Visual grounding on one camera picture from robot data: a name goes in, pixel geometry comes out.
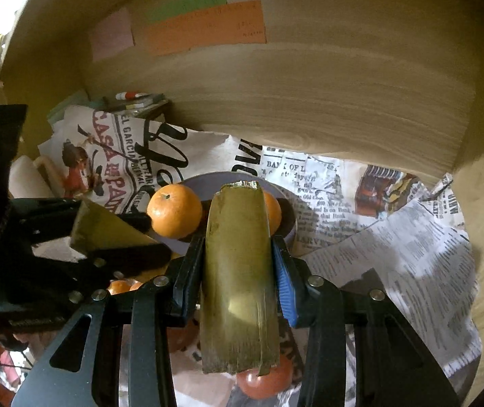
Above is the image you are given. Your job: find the white text newspaper sheet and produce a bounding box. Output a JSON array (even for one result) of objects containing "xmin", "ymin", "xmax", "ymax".
[{"xmin": 301, "ymin": 198, "xmax": 484, "ymax": 379}]

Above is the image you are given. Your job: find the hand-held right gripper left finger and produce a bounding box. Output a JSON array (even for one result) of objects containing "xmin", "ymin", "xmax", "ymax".
[{"xmin": 11, "ymin": 234, "xmax": 206, "ymax": 407}]

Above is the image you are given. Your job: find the green paper note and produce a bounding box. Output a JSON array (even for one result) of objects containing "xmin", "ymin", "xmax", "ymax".
[{"xmin": 149, "ymin": 0, "xmax": 228, "ymax": 23}]

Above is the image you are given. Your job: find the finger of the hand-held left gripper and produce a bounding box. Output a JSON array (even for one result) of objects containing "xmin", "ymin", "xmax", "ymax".
[
  {"xmin": 10, "ymin": 197, "xmax": 153, "ymax": 242},
  {"xmin": 30, "ymin": 244, "xmax": 174, "ymax": 295}
]

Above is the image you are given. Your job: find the grey round plate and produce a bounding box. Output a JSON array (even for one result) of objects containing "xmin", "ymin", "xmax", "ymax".
[{"xmin": 149, "ymin": 171, "xmax": 299, "ymax": 260}]

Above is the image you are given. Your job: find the pink paper note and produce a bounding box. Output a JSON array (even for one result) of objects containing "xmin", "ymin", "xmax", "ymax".
[{"xmin": 89, "ymin": 7, "xmax": 135, "ymax": 62}]

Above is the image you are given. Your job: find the long green bamboo piece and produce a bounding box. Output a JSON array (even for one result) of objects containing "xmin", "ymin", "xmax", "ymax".
[{"xmin": 199, "ymin": 181, "xmax": 282, "ymax": 377}]

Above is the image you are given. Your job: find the red tomato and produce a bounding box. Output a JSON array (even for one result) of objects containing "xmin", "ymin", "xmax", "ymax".
[{"xmin": 236, "ymin": 354, "xmax": 294, "ymax": 400}]

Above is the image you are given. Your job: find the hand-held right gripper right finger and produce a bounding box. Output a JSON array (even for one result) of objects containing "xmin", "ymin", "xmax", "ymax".
[{"xmin": 271, "ymin": 234, "xmax": 463, "ymax": 407}]

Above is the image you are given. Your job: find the orange paper note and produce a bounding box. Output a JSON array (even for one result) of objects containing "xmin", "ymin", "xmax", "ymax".
[{"xmin": 144, "ymin": 0, "xmax": 267, "ymax": 57}]

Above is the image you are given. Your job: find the short green bamboo piece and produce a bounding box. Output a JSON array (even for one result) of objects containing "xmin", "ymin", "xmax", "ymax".
[{"xmin": 70, "ymin": 199, "xmax": 162, "ymax": 260}]

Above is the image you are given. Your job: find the stack of books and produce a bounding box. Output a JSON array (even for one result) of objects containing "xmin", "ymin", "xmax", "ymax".
[{"xmin": 89, "ymin": 92, "xmax": 170, "ymax": 120}]

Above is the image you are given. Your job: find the cartoon printed newspaper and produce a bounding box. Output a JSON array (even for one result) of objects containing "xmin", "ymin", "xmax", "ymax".
[{"xmin": 37, "ymin": 106, "xmax": 236, "ymax": 221}]

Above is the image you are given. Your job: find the orange tangerine with stem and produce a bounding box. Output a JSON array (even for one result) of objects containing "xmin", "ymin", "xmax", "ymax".
[{"xmin": 146, "ymin": 183, "xmax": 204, "ymax": 239}]

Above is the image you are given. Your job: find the small orange tangerine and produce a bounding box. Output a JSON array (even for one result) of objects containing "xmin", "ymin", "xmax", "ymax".
[{"xmin": 107, "ymin": 279, "xmax": 143, "ymax": 296}]

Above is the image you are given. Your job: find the crumpled picture newspaper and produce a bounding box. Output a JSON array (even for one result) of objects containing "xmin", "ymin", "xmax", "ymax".
[{"xmin": 225, "ymin": 135, "xmax": 465, "ymax": 259}]

